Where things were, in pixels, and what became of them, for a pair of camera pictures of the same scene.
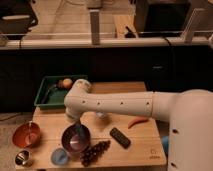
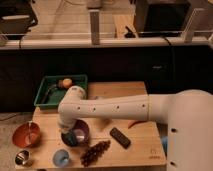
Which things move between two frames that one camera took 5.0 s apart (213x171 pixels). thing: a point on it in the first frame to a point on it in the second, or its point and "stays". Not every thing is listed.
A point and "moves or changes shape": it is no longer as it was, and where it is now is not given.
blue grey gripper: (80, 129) to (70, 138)
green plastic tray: (51, 91) stays
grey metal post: (94, 26) stays
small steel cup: (22, 157) stays
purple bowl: (74, 142) moves or changes shape
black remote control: (120, 137) stays
